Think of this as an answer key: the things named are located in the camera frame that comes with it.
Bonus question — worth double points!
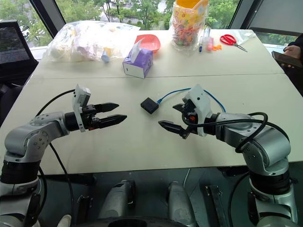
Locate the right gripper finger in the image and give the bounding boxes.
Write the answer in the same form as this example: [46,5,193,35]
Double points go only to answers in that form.
[158,120,191,140]
[172,103,187,113]

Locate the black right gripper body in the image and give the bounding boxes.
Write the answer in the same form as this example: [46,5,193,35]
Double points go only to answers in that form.
[180,98,202,135]

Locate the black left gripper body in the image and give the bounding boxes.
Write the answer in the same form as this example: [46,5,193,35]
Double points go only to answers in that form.
[81,104,103,131]

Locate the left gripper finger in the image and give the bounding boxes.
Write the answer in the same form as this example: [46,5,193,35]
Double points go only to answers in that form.
[94,102,120,113]
[98,114,128,130]

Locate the black smartphone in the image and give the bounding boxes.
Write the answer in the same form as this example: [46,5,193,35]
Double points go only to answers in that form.
[271,50,303,69]

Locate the small black box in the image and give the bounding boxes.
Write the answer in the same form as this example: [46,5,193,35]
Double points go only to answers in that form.
[140,97,160,115]

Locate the bystander bare hand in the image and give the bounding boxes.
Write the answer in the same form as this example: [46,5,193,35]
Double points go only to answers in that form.
[283,45,303,69]

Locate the blue yellow tube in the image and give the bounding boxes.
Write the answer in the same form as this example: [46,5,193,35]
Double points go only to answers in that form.
[101,47,111,63]

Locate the purple tissue box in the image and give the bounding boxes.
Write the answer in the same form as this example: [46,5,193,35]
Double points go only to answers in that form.
[122,37,154,79]

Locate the clear bag of white items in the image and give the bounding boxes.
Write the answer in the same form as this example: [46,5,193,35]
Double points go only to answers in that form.
[43,20,141,63]

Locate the red plastic bowl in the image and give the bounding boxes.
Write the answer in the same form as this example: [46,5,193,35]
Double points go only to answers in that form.
[134,34,161,53]

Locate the clear bag of colourful toys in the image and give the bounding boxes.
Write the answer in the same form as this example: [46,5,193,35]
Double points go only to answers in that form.
[169,2,209,56]

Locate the grey rounded robot leg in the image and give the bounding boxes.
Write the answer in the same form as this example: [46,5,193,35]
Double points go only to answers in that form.
[98,179,136,220]
[167,181,197,227]

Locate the flat clear plastic bag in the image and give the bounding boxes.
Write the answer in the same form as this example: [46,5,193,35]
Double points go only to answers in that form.
[234,29,257,46]

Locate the black mesh office chair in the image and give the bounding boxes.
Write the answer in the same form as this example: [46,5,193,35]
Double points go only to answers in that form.
[0,19,39,87]

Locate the yellow orange container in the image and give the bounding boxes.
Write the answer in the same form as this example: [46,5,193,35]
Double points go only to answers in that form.
[174,0,209,15]

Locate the bystander dark sleeve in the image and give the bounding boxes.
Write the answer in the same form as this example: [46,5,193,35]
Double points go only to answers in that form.
[285,33,303,98]

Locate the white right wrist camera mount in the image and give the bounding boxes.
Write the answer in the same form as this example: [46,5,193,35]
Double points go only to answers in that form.
[182,84,213,138]

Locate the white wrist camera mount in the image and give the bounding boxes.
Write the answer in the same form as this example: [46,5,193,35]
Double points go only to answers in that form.
[71,84,91,133]
[182,84,213,138]

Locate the blue cable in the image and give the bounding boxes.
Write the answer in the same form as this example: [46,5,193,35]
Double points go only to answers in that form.
[156,87,227,114]

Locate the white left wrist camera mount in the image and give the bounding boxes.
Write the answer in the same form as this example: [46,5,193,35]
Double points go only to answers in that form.
[71,84,91,133]

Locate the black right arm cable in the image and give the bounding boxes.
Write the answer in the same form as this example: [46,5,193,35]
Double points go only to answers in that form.
[181,111,290,154]

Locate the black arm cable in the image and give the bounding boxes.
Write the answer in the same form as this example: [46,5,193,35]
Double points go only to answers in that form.
[181,111,290,154]
[35,89,77,225]

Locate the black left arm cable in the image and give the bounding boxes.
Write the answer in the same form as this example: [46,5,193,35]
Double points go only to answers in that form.
[35,89,77,225]

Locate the red handled scissors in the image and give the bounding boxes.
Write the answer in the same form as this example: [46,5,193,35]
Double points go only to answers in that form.
[219,34,249,53]

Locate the black metal table bracket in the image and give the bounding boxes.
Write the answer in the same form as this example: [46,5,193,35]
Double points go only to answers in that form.
[204,185,227,227]

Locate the dark window frame pillar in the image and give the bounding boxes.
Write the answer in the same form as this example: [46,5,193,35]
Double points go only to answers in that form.
[29,0,66,39]

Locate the dark window frame panel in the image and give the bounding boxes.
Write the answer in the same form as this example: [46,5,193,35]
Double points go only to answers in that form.
[228,0,303,36]

